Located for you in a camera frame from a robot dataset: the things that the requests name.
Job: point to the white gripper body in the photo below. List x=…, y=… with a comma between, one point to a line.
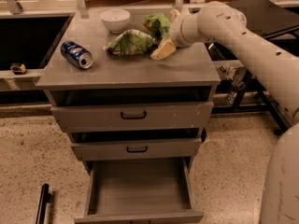
x=176, y=29

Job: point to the green rice chip bag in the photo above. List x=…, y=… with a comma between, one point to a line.
x=158, y=24

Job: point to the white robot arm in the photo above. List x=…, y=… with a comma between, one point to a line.
x=278, y=71

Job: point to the crumpled green snack bag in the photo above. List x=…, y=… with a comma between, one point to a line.
x=130, y=42

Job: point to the grey drawer cabinet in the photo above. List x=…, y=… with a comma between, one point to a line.
x=188, y=76

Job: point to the grey middle drawer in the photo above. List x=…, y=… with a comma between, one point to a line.
x=140, y=149

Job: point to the grey top drawer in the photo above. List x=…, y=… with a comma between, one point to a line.
x=102, y=118

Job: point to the grey open bottom drawer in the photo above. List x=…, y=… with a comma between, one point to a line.
x=145, y=191

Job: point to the white ceramic bowl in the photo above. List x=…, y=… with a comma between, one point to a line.
x=115, y=20

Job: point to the black tray stand table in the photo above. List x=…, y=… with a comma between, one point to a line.
x=240, y=91

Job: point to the blue soda can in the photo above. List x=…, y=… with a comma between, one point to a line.
x=76, y=55

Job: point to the yellow tape measure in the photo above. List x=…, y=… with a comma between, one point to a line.
x=18, y=68

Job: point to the black bar handle on floor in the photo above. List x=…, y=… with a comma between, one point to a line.
x=43, y=201

